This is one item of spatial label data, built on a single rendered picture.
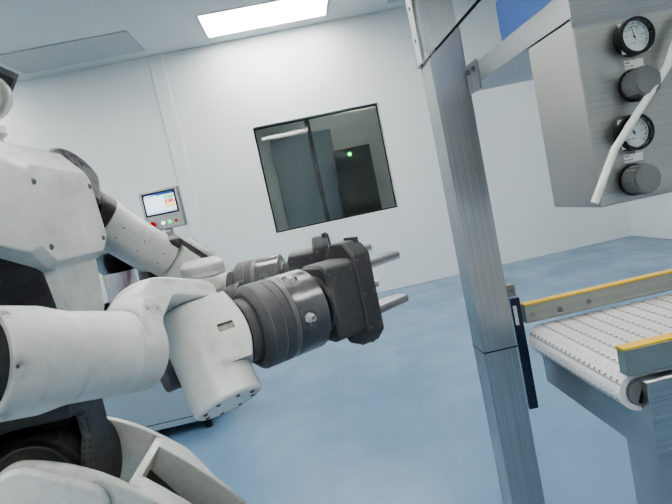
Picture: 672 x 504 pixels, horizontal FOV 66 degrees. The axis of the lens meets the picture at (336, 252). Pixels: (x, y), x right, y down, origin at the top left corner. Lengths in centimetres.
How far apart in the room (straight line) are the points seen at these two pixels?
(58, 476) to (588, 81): 76
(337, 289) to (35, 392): 31
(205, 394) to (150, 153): 537
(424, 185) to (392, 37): 158
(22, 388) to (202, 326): 18
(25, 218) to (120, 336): 30
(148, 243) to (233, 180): 461
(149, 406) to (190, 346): 267
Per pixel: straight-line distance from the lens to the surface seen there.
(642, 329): 89
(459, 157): 90
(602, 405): 85
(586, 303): 99
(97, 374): 40
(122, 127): 590
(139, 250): 103
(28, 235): 67
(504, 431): 101
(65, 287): 73
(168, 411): 315
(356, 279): 58
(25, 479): 78
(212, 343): 49
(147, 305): 45
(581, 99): 63
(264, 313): 50
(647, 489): 106
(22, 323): 37
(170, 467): 87
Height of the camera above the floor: 112
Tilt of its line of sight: 6 degrees down
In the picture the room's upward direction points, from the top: 12 degrees counter-clockwise
